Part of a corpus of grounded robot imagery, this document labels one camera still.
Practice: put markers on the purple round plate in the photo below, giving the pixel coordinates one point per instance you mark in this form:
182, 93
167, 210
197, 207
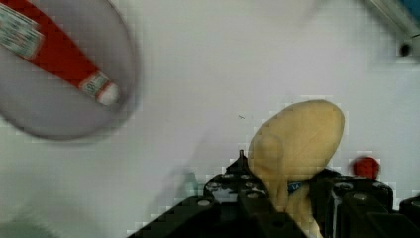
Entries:
44, 105

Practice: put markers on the peeled banana toy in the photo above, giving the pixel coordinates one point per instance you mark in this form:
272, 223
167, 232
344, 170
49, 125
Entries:
290, 149

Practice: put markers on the black toaster oven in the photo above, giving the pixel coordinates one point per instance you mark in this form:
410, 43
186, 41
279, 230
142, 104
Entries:
403, 17

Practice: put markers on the red strawberry toy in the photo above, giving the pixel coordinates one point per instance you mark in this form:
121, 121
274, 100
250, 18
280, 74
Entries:
366, 167

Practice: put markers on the red ketchup bottle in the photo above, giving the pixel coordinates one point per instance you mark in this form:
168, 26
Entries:
33, 36

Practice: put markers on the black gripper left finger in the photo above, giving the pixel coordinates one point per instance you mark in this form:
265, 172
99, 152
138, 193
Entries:
233, 204

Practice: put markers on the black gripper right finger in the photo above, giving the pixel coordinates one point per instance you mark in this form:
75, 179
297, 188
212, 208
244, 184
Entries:
358, 207

